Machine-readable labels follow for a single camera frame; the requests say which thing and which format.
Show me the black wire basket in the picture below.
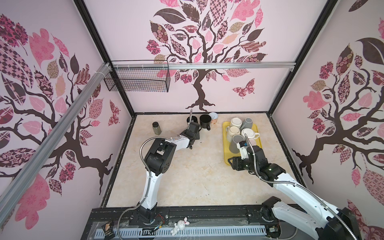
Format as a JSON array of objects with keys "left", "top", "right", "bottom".
[{"left": 104, "top": 60, "right": 171, "bottom": 93}]

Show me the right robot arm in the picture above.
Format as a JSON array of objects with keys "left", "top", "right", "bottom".
[{"left": 228, "top": 137, "right": 362, "bottom": 240}]

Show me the aluminium rail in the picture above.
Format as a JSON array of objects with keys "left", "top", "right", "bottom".
[
  {"left": 1, "top": 63, "right": 111, "bottom": 224},
  {"left": 113, "top": 61, "right": 296, "bottom": 70}
]

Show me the grey mug rear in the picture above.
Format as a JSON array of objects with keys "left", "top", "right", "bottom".
[{"left": 240, "top": 117, "right": 253, "bottom": 130}]

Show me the yellow plastic tray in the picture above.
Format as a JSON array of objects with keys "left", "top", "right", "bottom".
[{"left": 222, "top": 121, "right": 263, "bottom": 166}]

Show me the aluminium rail back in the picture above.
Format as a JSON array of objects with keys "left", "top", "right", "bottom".
[{"left": 113, "top": 61, "right": 296, "bottom": 70}]

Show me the white slotted cable duct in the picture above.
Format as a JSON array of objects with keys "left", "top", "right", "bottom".
[{"left": 94, "top": 225, "right": 268, "bottom": 240}]

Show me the white mug rear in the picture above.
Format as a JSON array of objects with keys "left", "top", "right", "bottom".
[{"left": 230, "top": 117, "right": 243, "bottom": 129}]

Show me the cream mug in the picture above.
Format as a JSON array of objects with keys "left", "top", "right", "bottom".
[{"left": 226, "top": 126, "right": 241, "bottom": 143}]

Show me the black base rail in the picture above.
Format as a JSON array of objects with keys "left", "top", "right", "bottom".
[{"left": 81, "top": 204, "right": 284, "bottom": 240}]

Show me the spice jar black lid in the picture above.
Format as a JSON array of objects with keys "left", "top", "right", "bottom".
[{"left": 152, "top": 122, "right": 162, "bottom": 136}]

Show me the all black mug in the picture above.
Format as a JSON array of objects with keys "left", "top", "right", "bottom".
[{"left": 199, "top": 114, "right": 212, "bottom": 131}]

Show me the grey mug front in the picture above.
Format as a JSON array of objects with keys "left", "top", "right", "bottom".
[{"left": 229, "top": 135, "right": 245, "bottom": 154}]

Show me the black mug white base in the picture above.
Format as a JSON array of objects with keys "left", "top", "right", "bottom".
[{"left": 187, "top": 116, "right": 198, "bottom": 124}]

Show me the aluminium rail left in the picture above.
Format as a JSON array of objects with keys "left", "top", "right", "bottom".
[{"left": 1, "top": 63, "right": 111, "bottom": 224}]

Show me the white ribbed mug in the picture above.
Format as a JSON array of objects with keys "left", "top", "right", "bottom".
[{"left": 241, "top": 128, "right": 260, "bottom": 140}]

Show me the white bunny figurine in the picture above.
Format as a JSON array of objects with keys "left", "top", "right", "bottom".
[{"left": 171, "top": 217, "right": 190, "bottom": 236}]

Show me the grey mug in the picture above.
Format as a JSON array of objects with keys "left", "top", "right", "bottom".
[
  {"left": 229, "top": 135, "right": 245, "bottom": 154},
  {"left": 240, "top": 117, "right": 253, "bottom": 130}
]

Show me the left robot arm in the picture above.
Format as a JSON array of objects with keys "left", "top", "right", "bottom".
[{"left": 119, "top": 111, "right": 201, "bottom": 225}]

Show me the pink mug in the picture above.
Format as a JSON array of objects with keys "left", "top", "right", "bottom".
[{"left": 248, "top": 139, "right": 257, "bottom": 146}]

